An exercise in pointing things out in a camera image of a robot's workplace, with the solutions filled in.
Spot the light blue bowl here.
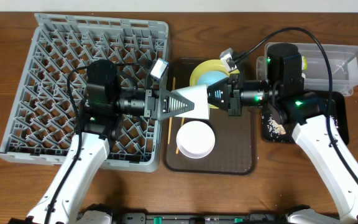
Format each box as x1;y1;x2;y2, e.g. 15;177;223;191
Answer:
196;71;227;86

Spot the white pink cup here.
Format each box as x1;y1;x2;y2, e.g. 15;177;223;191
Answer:
173;83;209;119

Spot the yellow plate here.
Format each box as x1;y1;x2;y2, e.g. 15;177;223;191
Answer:
189;59;241;110

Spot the orange green snack wrapper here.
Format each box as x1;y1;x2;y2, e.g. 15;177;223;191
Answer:
301;56;308;70

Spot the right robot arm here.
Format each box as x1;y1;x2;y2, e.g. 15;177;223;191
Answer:
207;43;358;223

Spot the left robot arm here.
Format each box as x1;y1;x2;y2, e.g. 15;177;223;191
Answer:
10;60;195;223

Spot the black waste tray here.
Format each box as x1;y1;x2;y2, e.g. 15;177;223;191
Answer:
261;91;349;145

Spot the spilled rice food waste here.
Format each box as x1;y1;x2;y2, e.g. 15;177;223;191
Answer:
267;116;286;136

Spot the left wooden chopstick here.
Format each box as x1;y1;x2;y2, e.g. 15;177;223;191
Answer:
167;77;176;145

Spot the wooden chopstick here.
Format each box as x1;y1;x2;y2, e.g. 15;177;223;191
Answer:
175;118;185;154
167;77;176;145

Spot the white pink bowl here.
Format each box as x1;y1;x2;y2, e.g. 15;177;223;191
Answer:
180;121;216;159

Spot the right wooden chopstick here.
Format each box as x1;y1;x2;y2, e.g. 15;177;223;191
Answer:
175;118;185;154

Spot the dark brown serving tray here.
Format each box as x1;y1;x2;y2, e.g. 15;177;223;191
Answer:
162;57;258;176

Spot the grey plastic dish rack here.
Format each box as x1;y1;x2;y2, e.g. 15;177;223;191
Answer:
0;13;170;165

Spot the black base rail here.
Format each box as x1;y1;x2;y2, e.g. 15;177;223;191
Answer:
76;204;341;224

